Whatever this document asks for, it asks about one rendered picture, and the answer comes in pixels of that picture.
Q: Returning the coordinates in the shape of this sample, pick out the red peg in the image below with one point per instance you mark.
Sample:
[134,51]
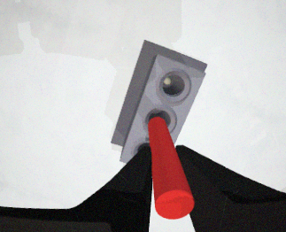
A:
[171,189]

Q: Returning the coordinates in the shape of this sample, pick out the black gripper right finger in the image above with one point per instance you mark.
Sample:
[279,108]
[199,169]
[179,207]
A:
[226,201]

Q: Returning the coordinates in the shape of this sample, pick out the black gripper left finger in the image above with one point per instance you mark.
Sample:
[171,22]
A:
[121,205]

